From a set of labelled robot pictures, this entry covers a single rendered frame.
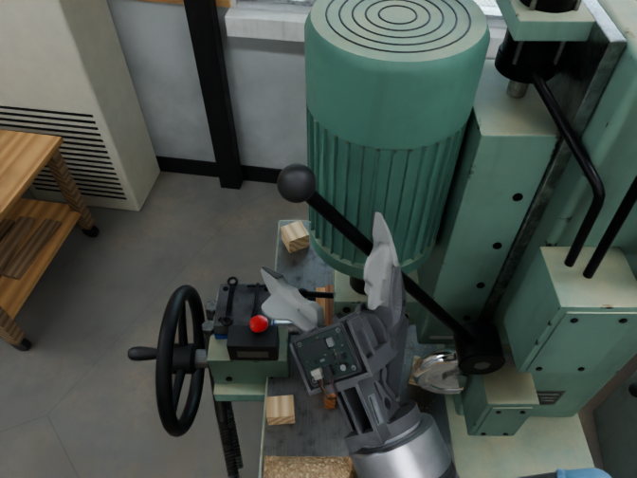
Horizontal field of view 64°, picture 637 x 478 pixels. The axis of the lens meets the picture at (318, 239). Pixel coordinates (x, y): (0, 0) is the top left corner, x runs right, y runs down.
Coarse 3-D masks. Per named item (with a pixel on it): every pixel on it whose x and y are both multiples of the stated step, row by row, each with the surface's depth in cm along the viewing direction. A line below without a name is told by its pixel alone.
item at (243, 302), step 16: (224, 288) 89; (240, 288) 89; (224, 304) 87; (240, 304) 87; (240, 320) 85; (272, 320) 87; (224, 336) 86; (240, 336) 82; (256, 336) 82; (272, 336) 82; (240, 352) 82; (256, 352) 82; (272, 352) 82
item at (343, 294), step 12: (336, 276) 82; (348, 276) 82; (336, 288) 81; (348, 288) 81; (336, 300) 79; (348, 300) 79; (360, 300) 79; (408, 300) 79; (336, 312) 81; (348, 312) 81
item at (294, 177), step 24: (288, 168) 44; (288, 192) 44; (312, 192) 45; (336, 216) 48; (360, 240) 51; (408, 288) 57; (432, 312) 60; (456, 336) 69; (480, 336) 66; (480, 360) 66; (504, 360) 66
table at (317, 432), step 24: (288, 264) 105; (312, 264) 105; (312, 288) 101; (216, 384) 91; (240, 384) 91; (264, 384) 91; (288, 384) 88; (264, 408) 86; (312, 408) 85; (336, 408) 85; (264, 432) 83; (288, 432) 83; (312, 432) 83; (336, 432) 83
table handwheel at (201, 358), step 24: (192, 288) 103; (168, 312) 91; (192, 312) 110; (168, 336) 89; (168, 360) 87; (192, 360) 99; (168, 384) 87; (192, 384) 110; (168, 408) 88; (192, 408) 105; (168, 432) 92
